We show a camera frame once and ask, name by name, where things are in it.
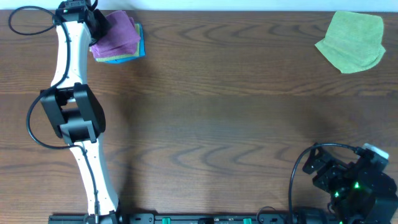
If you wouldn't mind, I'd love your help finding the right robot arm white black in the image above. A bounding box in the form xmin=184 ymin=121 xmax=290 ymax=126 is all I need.
xmin=302 ymin=143 xmax=397 ymax=224

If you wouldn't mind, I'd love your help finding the folded blue cloth in stack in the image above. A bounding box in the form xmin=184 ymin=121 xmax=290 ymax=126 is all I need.
xmin=104 ymin=23 xmax=146 ymax=64

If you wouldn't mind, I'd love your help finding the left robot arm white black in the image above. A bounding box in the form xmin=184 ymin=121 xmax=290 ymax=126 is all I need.
xmin=40 ymin=1 xmax=123 ymax=223

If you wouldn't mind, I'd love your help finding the purple microfiber cloth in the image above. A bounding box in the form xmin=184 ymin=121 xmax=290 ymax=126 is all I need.
xmin=90 ymin=10 xmax=142 ymax=54

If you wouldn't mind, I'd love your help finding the green microfiber cloth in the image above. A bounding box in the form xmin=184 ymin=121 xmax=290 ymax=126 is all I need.
xmin=315 ymin=11 xmax=386 ymax=74

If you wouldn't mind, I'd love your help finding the folded yellow-green cloth in stack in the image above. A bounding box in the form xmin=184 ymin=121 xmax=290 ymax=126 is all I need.
xmin=90 ymin=20 xmax=145 ymax=63

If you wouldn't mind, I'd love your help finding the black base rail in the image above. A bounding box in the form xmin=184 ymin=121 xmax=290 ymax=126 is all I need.
xmin=48 ymin=212 xmax=340 ymax=224

